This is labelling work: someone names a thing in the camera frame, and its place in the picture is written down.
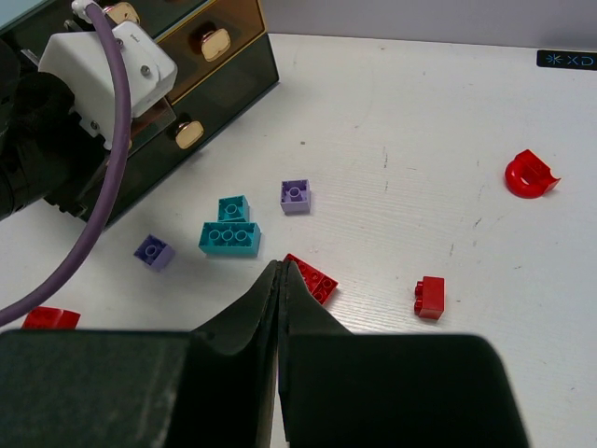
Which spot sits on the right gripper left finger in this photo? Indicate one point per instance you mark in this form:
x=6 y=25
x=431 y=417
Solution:
x=209 y=387

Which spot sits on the red round arch lego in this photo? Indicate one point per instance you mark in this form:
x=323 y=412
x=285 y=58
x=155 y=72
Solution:
x=528 y=177

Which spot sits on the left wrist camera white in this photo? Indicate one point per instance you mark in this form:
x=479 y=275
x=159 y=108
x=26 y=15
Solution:
x=79 y=61

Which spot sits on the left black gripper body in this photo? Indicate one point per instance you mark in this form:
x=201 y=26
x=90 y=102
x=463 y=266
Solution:
x=45 y=153

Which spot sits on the teal orange drawer cabinet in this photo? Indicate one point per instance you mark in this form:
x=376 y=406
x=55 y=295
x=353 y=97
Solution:
x=224 y=64

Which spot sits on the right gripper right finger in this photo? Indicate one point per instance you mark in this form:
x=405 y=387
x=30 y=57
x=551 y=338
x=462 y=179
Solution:
x=340 y=389

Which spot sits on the purple lego brick left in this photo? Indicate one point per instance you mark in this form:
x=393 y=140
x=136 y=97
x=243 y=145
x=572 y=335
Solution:
x=154 y=253

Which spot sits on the red sloped lego brick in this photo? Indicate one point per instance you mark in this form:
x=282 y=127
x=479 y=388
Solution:
x=319 y=284

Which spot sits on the large teal lego brick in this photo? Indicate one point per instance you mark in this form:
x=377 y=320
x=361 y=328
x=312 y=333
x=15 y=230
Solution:
x=230 y=239

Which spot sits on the small teal lego brick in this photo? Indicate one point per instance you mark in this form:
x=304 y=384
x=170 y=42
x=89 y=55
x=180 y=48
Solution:
x=233 y=209

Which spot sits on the small red lego block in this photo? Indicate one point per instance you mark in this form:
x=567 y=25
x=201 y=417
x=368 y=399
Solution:
x=430 y=297

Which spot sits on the red curved lego centre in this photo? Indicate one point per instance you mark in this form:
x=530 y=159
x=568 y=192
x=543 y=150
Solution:
x=50 y=318

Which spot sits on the purple lego brick right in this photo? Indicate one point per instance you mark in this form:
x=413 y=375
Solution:
x=296 y=197

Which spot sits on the purple lego brick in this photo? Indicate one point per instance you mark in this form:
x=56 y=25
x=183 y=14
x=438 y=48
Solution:
x=154 y=253
x=296 y=197

